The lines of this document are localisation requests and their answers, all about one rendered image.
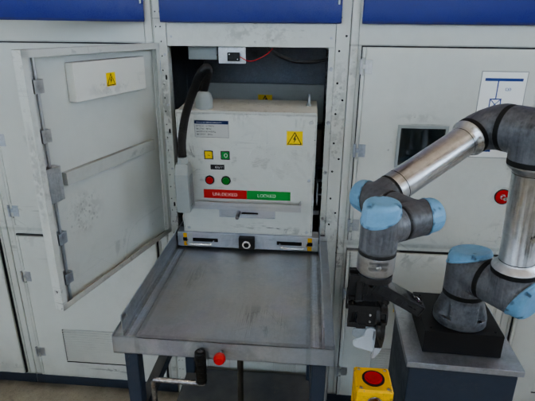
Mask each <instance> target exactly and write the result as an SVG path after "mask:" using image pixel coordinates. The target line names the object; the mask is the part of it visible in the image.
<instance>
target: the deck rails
mask: <svg viewBox="0 0 535 401"><path fill-rule="evenodd" d="M181 226H184V220H183V221H182V222H181V224H180V225H179V227H178V229H179V228H180V227H181ZM178 229H177V230H176V232H175V233H174V235H173V236H172V238H171V239H170V241H169V243H168V244H167V245H166V247H165V248H164V250H163V251H162V253H161V255H160V256H159V257H158V259H157V260H156V262H155V263H154V265H153V266H152V268H151V269H150V271H149V273H148V274H147V276H146V277H145V278H144V280H143V282H142V283H141V285H140V286H139V288H138V289H137V290H136V292H135V294H134V295H133V297H132V299H131V300H130V301H129V303H128V304H127V306H126V308H125V309H124V311H123V312H122V313H121V315H120V320H121V326H122V334H121V337H135V336H136V334H137V332H138V331H139V329H140V327H141V326H142V324H143V322H144V321H145V319H146V316H147V314H148V313H149V312H150V309H151V308H152V306H153V304H154V303H155V301H156V299H157V297H158V296H159V294H160V292H161V290H162V288H163V287H164V285H165V284H166V281H167V279H168V278H169V277H170V274H171V272H172V271H173V269H174V267H175V265H176V264H177V262H178V260H179V259H180V257H181V255H182V253H183V251H184V250H185V247H186V246H181V245H178V238H177V235H178ZM318 239H319V245H318V251H311V252H310V348H320V349H325V332H324V330H325V325H324V308H323V292H322V259H321V243H320V226H318ZM125 314H126V315H127V316H126V317H125V318H124V320H123V317H124V315H125Z"/></svg>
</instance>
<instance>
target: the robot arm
mask: <svg viewBox="0 0 535 401"><path fill-rule="evenodd" d="M484 150H499V151H502V152H506V153H507V158H506V164H507V165H508V167H509V168H510V169H511V171H512V172H511V177H510V187H509V192H508V197H507V202H506V212H505V217H504V223H503V228H502V238H501V243H500V248H499V253H498V256H497V257H495V258H493V257H494V255H493V252H492V250H491V249H489V248H488V247H484V246H480V245H475V244H461V245H457V246H454V247H452V248H451V249H450V251H449V252H448V256H447V260H446V262H447V265H446V270H445V275H444V280H443V290H442V292H441V294H440V295H439V297H438V299H437V300H436V302H435V304H434V306H433V312H432V314H433V317H434V318H435V319H436V320H437V321H438V322H439V323H440V324H441V325H443V326H445V327H447V328H449V329H453V330H455V331H459V332H463V333H476V332H479V331H481V330H483V329H485V327H486V323H487V313H486V306H485V302H486V303H488V304H490V305H491V306H493V307H495V308H497V309H499V310H501V311H502V312H504V313H505V314H507V315H508V314H509V315H510V316H512V317H515V318H517V319H526V318H527V317H530V316H531V315H533V314H534V313H535V107H528V106H522V105H517V104H512V103H502V104H497V105H494V106H490V107H486V108H484V109H482V110H479V111H476V112H475V113H473V114H471V115H468V116H467V117H465V118H464V119H461V120H460V121H458V122H457V123H456V124H455V125H454V126H453V127H452V131H450V132H449V133H447V134H445V135H444V136H443V137H442V138H440V139H438V140H437V141H435V142H433V143H432V144H431V145H429V146H427V147H426V148H424V149H423V150H421V151H420V152H419V153H417V154H415V155H414V156H412V157H411V158H409V159H408V160H406V161H405V162H403V163H401V164H400V165H398V166H397V167H396V168H394V169H392V170H391V171H389V172H388V173H386V174H385V175H383V176H382V177H380V178H378V179H377V180H375V181H371V180H360V181H358V182H356V183H355V184H354V185H353V187H352V189H351V190H350V203H351V205H352V206H353V207H354V208H355V209H356V210H358V211H359V212H361V218H360V224H361V227H360V236H359V245H358V253H357V267H350V270H349V280H348V287H347V290H346V309H348V317H347V327H356V328H354V329H353V330H352V335H353V336H354V337H356V338H355V339H354V340H353V345H354V346H355V347H357V348H362V349H364V350H368V351H370V352H371V353H370V356H371V358H375V356H376V355H377V354H378V353H379V352H380V350H381V348H382V345H383V342H384V338H385V326H386V325H387V323H388V314H389V309H388V304H389V302H392V303H394V304H395V305H397V306H399V307H401V308H402V309H404V310H407V311H408V312H409V313H412V314H414V315H416V316H417V317H419V316H420V315H421V314H422V313H423V312H424V310H425V307H424V303H423V300H422V299H421V298H420V297H419V296H417V295H416V294H413V293H411V292H410V291H408V290H406V289H405V288H403V287H401V286H398V285H397V284H396V283H394V282H392V274H393V273H394V269H395V262H396V251H397V244H398V243H399V242H403V241H406V240H409V239H415V238H417V237H421V236H429V235H430V234H431V233H433V232H437V231H439V230H440V229H441V228H442V227H443V226H444V225H445V221H446V212H445V209H444V207H443V205H442V204H441V203H440V202H439V201H438V200H436V199H435V198H431V197H429V198H420V199H419V200H417V199H414V198H412V197H410V196H411V195H412V194H414V193H416V192H417V191H419V190H420V189H422V188H423V187H424V186H425V185H427V184H429V183H430V182H432V181H434V180H435V179H436V178H437V177H439V176H440V175H442V174H443V173H445V172H447V171H448V170H449V169H451V168H452V167H454V166H455V165H457V164H458V163H460V162H461V161H462V160H464V159H465V158H467V157H468V156H470V155H478V154H480V153H482V152H483V151H484ZM492 258H493V259H492ZM347 301H348V303H347Z"/></svg>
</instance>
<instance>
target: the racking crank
mask: <svg viewBox="0 0 535 401"><path fill-rule="evenodd" d="M194 356H195V371H196V380H186V379H176V378H167V377H157V376H154V377H153V378H151V379H150V385H151V393H152V401H158V394H157V385H156V383H172V384H182V385H192V386H201V387H202V386H205V385H206V384H207V371H206V354H205V350H204V349H203V348H198V349H197V350H196V351H195V352H194Z"/></svg>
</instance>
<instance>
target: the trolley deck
mask: <svg viewBox="0 0 535 401"><path fill-rule="evenodd" d="M320 243H321V259H322V292H323V308H324V325H325V330H324V332H325V349H320V348H310V251H285V250H268V249H255V250H239V248H233V247H199V246H186V247H185V250H184V251H183V253H182V255H181V257H180V259H179V260H178V262H177V264H176V265H175V267H174V269H173V271H172V272H171V274H170V277H169V278H168V279H167V281H166V284H165V285H164V287H163V288H162V290H161V292H160V294H159V296H158V297H157V299H156V301H155V303H154V304H153V306H152V308H151V309H150V312H149V313H148V314H147V316H146V319H145V321H144V322H143V324H142V326H141V327H140V329H139V331H138V332H137V334H136V336H135V337H121V334H122V326H121V321H120V323H119V324H118V325H117V327H116V328H115V330H114V332H113V334H112V335H111V338H112V344H113V350H114V352H120V353H133V354H145V355H158V356H181V357H194V358H195V356H194V352H195V351H196V350H197V349H198V348H203V349H204V350H205V354H206V359H213V358H214V355H215V354H216V353H217V352H220V350H223V353H224V355H225V359H226V360H243V361H255V362H268V363H281V364H305V365H317V366H330V367H334V356H335V342H334V323H333V312H332V301H331V292H330V272H329V262H328V251H327V241H326V242H320Z"/></svg>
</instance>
